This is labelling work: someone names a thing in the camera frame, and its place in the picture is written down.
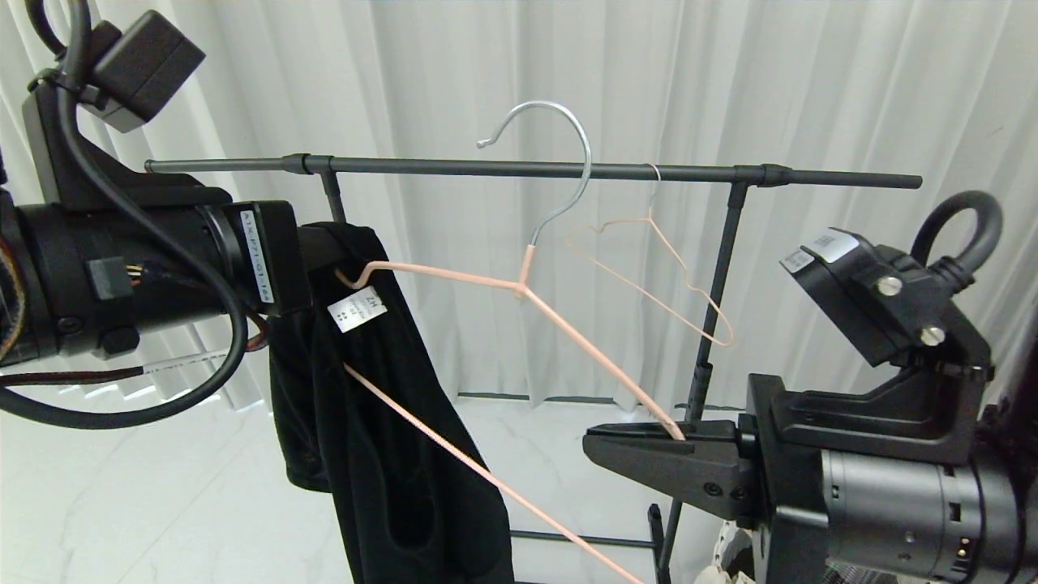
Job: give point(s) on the black t-shirt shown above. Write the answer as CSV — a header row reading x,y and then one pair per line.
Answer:
x,y
389,454

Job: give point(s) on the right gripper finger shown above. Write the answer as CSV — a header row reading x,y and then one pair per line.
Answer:
x,y
649,431

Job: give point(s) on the black clothes rack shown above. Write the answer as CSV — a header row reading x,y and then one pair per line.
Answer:
x,y
486,168

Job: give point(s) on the cream printed garment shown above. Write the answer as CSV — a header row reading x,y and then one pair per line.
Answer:
x,y
730,560

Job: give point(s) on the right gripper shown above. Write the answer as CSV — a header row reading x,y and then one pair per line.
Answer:
x,y
892,519

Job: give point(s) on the pink clothes hanger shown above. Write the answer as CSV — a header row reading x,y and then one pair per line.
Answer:
x,y
527,268
670,251

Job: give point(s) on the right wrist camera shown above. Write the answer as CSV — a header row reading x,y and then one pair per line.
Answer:
x,y
876,316

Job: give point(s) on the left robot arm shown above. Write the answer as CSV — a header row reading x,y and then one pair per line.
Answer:
x,y
6,284

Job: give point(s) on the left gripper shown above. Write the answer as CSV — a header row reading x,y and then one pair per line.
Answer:
x,y
178,268

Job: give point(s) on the white curtain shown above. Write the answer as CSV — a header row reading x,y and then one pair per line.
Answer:
x,y
811,97

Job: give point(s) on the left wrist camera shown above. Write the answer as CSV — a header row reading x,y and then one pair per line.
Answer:
x,y
146,65

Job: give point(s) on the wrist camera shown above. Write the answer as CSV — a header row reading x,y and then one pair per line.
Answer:
x,y
146,65
876,316

